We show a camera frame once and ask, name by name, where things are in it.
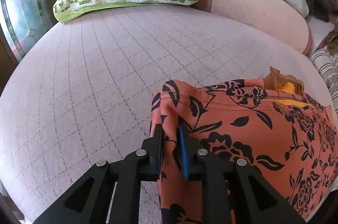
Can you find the pink bolster cushion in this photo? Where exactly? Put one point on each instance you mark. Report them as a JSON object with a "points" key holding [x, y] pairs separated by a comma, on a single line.
{"points": [[273, 17]]}

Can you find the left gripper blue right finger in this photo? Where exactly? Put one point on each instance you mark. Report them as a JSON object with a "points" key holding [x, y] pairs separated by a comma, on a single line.
{"points": [[232, 192]]}

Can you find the dark furry garment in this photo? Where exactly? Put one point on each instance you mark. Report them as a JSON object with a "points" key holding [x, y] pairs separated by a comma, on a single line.
{"points": [[321, 9]]}

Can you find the orange black floral blouse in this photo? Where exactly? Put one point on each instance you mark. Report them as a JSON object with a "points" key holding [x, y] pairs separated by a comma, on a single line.
{"points": [[270, 122]]}

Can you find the striped floral folded quilt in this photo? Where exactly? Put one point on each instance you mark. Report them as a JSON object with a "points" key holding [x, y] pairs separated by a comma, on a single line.
{"points": [[325, 61]]}

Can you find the brown crumpled clothes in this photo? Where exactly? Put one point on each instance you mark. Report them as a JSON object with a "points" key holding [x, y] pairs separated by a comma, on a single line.
{"points": [[332, 39]]}

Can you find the pink quilted bed cover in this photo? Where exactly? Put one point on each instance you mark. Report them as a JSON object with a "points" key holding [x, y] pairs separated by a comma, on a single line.
{"points": [[84, 91]]}

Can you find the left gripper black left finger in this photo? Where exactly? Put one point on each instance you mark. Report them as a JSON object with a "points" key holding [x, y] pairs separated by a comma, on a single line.
{"points": [[109, 192]]}

